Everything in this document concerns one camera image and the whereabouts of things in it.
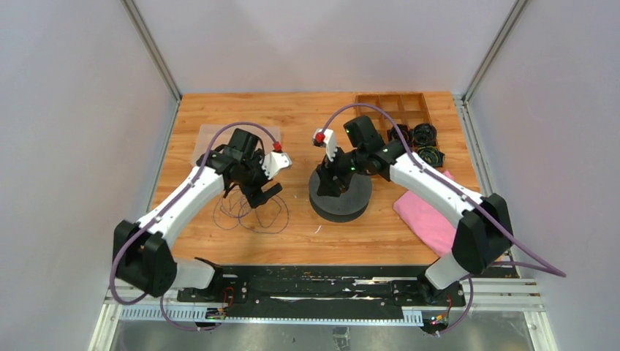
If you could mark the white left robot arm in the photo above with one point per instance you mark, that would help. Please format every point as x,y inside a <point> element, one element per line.
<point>142,250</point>

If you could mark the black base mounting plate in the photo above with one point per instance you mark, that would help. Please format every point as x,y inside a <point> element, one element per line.
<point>323,292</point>

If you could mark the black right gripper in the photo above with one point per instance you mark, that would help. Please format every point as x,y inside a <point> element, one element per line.
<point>327,186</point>

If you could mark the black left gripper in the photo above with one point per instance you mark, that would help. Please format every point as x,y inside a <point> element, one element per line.
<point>253,194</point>

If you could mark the pink cloth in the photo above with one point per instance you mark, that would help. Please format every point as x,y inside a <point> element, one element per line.
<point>425,221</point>

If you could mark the dark grey filament spool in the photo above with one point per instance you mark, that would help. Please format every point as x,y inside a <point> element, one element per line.
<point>345,208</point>

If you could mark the aluminium corner frame post right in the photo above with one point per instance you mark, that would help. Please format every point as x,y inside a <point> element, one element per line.
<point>493,51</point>

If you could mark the aluminium corner frame post left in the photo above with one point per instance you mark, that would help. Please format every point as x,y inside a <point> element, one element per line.
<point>152,48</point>

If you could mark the aluminium corner frame post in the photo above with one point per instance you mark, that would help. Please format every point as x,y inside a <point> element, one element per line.
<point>493,51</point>
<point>152,48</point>

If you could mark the wooden compartment organizer tray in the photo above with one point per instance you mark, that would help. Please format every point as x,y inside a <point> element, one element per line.
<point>411,113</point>

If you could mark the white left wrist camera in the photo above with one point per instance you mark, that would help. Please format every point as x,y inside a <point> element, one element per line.
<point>274,162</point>

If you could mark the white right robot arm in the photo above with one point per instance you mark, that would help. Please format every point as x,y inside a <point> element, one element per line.
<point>481,223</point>

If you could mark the aluminium rail frame front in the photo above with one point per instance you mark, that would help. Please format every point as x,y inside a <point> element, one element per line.
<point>503,311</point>

